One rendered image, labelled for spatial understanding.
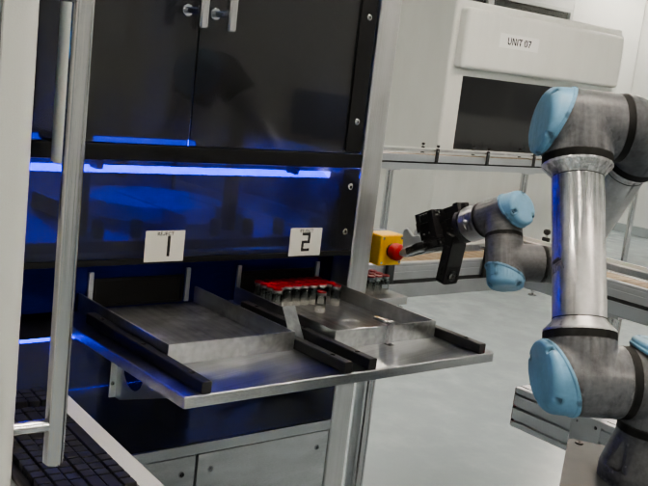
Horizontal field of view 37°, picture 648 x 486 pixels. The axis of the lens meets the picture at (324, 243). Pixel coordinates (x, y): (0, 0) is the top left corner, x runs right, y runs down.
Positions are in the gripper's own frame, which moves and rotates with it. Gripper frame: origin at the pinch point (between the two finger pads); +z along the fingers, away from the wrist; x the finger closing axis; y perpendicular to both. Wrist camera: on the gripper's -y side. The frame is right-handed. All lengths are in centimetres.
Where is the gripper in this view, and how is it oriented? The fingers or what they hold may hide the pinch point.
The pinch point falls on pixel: (405, 256)
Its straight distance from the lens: 217.1
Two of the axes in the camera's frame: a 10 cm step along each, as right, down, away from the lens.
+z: -6.1, 2.3, 7.6
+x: -7.7, 0.2, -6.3
